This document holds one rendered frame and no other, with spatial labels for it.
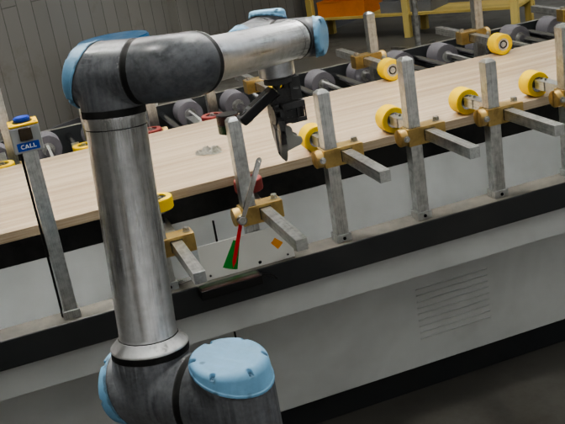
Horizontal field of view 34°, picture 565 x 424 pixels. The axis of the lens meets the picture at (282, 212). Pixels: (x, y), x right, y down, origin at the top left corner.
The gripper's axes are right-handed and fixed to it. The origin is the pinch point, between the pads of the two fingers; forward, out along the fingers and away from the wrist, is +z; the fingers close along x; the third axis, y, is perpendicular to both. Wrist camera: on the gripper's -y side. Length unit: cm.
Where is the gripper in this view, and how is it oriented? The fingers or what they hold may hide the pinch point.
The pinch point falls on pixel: (282, 156)
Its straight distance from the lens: 234.5
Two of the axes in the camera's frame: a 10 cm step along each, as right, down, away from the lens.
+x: -2.8, -2.9, 9.2
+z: 1.5, 9.3, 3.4
